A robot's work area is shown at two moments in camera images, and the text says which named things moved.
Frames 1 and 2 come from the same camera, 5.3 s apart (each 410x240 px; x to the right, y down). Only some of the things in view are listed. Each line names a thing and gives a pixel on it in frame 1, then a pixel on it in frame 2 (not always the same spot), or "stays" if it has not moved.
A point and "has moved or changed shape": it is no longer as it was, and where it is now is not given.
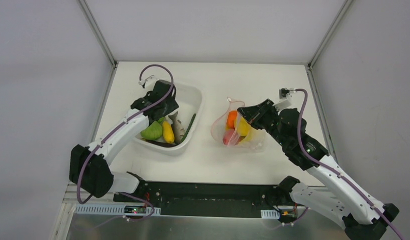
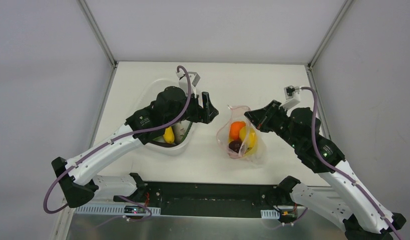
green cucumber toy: (189, 127) stays
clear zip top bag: (230, 128) has moved or changed shape
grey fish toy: (179, 131) stays
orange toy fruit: (231, 119) → (235, 128)
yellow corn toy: (167, 132) stays
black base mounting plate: (188, 198) stays
